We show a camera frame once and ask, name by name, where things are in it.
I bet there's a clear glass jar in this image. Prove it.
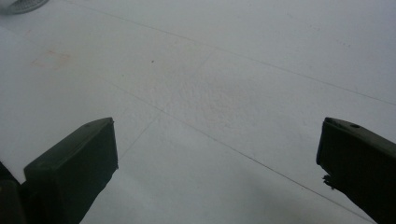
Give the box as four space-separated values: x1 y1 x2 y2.
0 0 50 16

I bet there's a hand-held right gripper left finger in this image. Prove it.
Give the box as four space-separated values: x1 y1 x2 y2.
19 117 120 224

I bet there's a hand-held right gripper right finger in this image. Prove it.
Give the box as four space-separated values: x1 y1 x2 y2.
316 117 396 224

